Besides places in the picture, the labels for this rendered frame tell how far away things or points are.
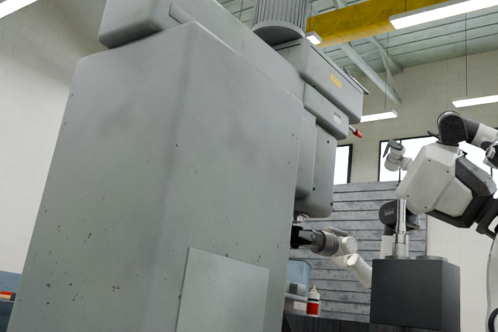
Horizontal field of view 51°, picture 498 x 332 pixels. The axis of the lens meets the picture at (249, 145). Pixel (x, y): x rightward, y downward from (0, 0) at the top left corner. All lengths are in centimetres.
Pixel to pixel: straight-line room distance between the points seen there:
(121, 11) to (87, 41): 829
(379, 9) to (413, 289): 583
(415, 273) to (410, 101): 923
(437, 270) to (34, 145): 773
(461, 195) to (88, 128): 135
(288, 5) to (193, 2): 56
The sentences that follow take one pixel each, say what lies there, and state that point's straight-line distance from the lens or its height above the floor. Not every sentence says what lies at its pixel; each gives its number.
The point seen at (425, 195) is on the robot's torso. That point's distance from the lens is 209.
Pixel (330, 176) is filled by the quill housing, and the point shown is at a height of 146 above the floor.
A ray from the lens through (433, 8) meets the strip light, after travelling 603.
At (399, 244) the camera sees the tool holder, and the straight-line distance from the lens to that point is 166.
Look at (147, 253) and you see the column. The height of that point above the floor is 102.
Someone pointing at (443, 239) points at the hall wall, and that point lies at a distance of 967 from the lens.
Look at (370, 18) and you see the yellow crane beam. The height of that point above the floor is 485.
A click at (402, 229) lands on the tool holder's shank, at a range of 168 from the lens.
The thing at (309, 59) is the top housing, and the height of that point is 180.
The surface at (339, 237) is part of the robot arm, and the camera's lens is 202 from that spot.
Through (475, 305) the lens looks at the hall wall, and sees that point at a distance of 939.
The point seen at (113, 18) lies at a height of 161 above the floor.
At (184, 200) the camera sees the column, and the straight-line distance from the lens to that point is 112.
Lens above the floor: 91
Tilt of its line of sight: 19 degrees up
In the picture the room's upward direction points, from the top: 8 degrees clockwise
